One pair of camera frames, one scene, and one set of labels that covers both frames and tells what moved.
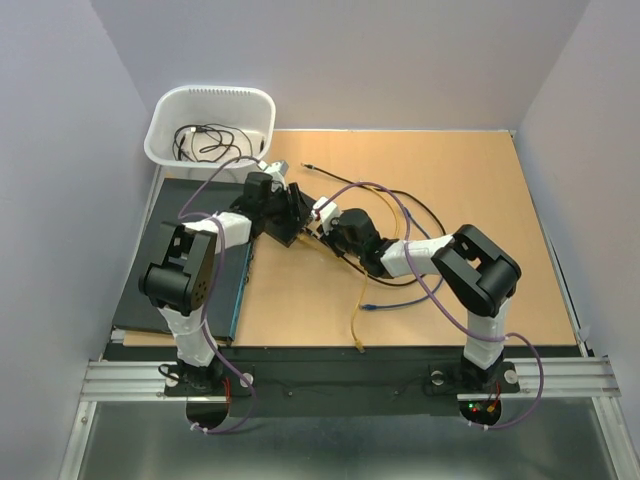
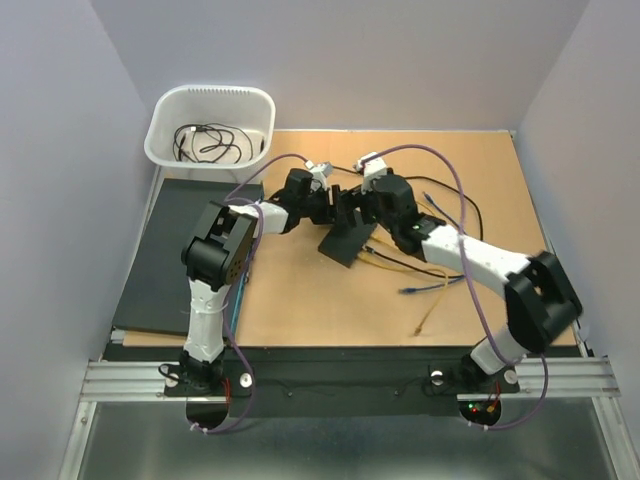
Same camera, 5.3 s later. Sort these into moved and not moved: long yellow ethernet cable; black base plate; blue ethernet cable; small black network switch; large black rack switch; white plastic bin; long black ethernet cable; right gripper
Moved: long yellow ethernet cable; long black ethernet cable; blue ethernet cable; right gripper; small black network switch
Not moved: large black rack switch; black base plate; white plastic bin
